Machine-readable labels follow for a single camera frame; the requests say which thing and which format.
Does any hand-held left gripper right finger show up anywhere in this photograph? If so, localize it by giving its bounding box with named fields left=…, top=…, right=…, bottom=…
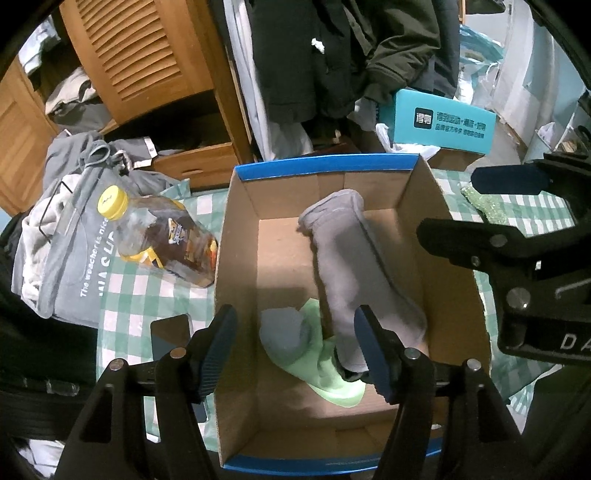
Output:
left=353, top=305, right=529, bottom=480

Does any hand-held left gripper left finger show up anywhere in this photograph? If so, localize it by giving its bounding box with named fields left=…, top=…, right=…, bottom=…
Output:
left=65, top=304, right=238, bottom=480

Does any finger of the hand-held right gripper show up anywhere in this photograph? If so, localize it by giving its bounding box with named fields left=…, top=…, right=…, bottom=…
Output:
left=472, top=154, right=591, bottom=217
left=416, top=218, right=540, bottom=278

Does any black sock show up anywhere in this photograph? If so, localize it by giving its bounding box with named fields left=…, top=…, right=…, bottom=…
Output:
left=333, top=346, right=372, bottom=383

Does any green sequin cloth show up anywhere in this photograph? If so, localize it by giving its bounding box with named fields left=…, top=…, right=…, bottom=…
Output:
left=462, top=184, right=509, bottom=224

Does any light green cloth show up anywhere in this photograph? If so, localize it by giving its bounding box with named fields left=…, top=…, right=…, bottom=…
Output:
left=272, top=298, right=368, bottom=408

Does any light blue-grey sock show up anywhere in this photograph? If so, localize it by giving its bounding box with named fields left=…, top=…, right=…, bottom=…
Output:
left=259, top=307, right=315, bottom=367

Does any long grey sock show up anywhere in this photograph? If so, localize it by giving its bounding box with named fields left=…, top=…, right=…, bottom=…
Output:
left=298, top=188, right=428, bottom=372

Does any blue-edged cardboard box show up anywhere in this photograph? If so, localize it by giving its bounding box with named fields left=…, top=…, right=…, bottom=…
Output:
left=213, top=154, right=491, bottom=476

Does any black smartphone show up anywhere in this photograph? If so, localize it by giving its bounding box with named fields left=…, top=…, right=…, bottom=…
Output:
left=150, top=314, right=208, bottom=423

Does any large brown cardboard box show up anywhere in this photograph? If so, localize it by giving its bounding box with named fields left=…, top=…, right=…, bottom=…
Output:
left=429, top=148, right=485, bottom=171

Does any group of assorted shoes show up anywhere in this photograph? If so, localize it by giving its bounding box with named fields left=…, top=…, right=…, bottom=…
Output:
left=561, top=124, right=591, bottom=155

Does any metal shoe rack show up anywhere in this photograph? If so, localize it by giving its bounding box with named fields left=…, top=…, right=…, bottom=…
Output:
left=536, top=92, right=591, bottom=162

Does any teal cardboard box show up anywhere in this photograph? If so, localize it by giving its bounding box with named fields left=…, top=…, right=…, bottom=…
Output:
left=379, top=89, right=497, bottom=155

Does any green checkered tablecloth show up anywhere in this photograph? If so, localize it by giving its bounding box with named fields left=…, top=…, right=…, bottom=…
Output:
left=95, top=171, right=578, bottom=444

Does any white plastic bag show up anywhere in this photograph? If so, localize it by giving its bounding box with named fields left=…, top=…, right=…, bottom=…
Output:
left=375, top=122, right=439, bottom=160

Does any plastic bottle with yellow cap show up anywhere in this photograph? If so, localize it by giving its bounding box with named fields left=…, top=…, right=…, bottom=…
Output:
left=97, top=185, right=219, bottom=289

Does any blue plastic bag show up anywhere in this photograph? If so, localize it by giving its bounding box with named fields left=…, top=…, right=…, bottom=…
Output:
left=455, top=25, right=504, bottom=112

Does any dark navy hanging coat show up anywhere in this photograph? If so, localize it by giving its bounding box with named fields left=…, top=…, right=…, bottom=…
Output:
left=429, top=0, right=462, bottom=97

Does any olive green hanging jacket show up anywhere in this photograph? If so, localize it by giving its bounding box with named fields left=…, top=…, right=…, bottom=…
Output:
left=346, top=0, right=441, bottom=104

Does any grey printed hoodie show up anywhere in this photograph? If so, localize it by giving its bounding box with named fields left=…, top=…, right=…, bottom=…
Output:
left=11, top=131, right=185, bottom=324

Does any black backpack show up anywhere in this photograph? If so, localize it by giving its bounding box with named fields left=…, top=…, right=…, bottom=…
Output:
left=0, top=212, right=98, bottom=439

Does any wooden wardrobe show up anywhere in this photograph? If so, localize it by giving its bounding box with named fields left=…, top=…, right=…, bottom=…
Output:
left=0, top=0, right=254, bottom=217

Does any black hanging jacket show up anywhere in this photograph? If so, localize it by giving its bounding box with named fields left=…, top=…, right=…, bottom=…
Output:
left=245, top=0, right=370, bottom=125

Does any white hanging shirt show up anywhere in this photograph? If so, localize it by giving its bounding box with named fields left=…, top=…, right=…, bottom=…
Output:
left=222, top=0, right=315, bottom=160

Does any grey clothes pile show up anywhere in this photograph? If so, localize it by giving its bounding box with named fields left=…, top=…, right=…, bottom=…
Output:
left=18, top=28, right=112, bottom=134

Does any louvered wooden door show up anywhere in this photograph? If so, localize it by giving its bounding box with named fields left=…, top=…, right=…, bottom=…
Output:
left=60, top=0, right=215, bottom=125

